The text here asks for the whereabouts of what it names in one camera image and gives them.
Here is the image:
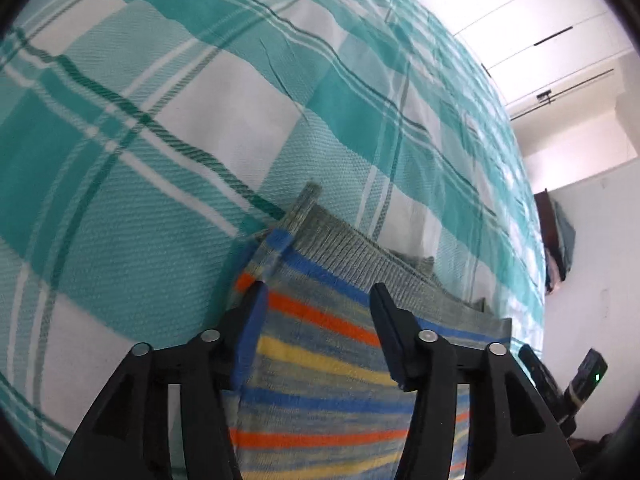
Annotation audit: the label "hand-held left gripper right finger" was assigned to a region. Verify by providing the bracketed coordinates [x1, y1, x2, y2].
[371, 283, 581, 480]

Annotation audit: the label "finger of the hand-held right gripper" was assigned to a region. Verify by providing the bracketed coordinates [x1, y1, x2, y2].
[518, 344, 568, 413]

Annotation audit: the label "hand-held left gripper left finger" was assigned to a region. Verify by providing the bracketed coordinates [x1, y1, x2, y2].
[55, 282, 269, 480]

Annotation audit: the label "striped multicolour sock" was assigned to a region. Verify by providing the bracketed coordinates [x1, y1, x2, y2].
[220, 182, 513, 480]

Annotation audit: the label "hanging teal cloth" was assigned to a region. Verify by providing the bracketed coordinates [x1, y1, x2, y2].
[552, 200, 577, 281]

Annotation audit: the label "teal checked bed sheet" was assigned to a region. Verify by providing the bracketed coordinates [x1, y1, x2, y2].
[0, 0, 546, 476]

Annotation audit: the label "clothes hanging on wall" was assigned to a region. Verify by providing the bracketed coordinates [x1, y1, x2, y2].
[532, 187, 576, 296]

